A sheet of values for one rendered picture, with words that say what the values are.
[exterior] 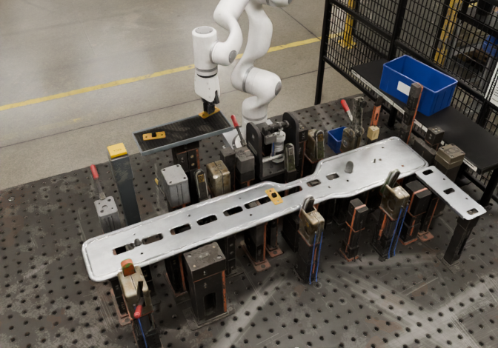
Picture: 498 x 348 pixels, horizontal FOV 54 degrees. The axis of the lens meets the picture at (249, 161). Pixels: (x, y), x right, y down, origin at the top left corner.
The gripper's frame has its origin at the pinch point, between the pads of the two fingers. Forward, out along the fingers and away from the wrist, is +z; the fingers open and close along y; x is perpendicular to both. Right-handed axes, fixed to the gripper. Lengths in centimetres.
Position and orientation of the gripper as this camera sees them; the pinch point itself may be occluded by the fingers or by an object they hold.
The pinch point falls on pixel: (208, 106)
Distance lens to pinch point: 188.7
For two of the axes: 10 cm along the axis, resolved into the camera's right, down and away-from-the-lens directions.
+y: 6.8, 4.7, -5.6
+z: 0.0, 7.6, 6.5
